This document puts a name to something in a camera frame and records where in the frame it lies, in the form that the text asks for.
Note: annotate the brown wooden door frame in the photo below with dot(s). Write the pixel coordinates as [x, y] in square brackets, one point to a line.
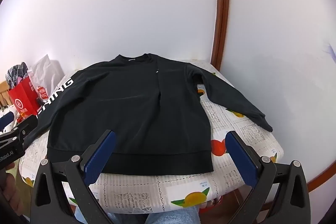
[221, 8]

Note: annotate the person's left hand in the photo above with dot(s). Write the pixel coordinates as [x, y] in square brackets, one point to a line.
[9, 187]

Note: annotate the brown wooden trim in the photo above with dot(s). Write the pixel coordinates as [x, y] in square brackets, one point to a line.
[321, 174]

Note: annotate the black sweatshirt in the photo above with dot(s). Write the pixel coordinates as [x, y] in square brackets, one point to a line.
[131, 108]

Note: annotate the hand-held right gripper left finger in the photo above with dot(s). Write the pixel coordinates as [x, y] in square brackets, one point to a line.
[101, 155]

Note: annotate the white plastic shopping bag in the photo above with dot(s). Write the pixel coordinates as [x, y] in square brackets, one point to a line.
[48, 71]

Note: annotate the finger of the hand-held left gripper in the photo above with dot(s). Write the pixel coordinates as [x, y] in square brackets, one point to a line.
[29, 125]

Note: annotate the fruit printed tablecloth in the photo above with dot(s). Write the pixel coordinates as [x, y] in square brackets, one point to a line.
[236, 132]

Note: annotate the red paper bag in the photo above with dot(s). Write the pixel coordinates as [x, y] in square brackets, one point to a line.
[23, 100]

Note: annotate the dark plaid cloth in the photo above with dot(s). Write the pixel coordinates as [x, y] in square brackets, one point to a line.
[15, 73]

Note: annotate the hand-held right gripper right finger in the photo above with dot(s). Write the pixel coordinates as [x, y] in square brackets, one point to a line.
[240, 155]

